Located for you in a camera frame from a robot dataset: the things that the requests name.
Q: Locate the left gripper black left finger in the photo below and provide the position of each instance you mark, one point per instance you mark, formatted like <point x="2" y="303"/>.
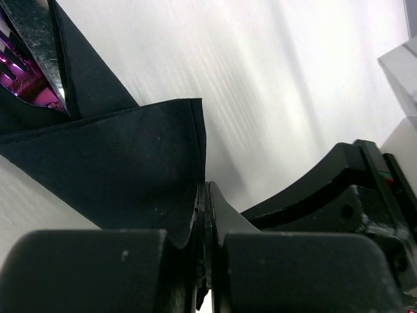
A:
<point x="152" y="269"/>

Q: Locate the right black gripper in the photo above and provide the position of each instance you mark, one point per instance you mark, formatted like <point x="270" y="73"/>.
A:
<point x="355" y="188"/>

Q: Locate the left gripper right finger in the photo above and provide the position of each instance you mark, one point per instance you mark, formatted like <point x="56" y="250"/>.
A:
<point x="255" y="271"/>

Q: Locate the black paper napkin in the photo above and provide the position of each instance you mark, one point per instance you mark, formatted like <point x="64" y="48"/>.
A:
<point x="120" y="165"/>

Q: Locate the iridescent fork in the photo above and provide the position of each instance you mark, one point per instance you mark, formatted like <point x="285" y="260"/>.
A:
<point x="20" y="73"/>

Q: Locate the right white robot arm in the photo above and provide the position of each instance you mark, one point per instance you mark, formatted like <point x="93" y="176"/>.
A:
<point x="399" y="67"/>

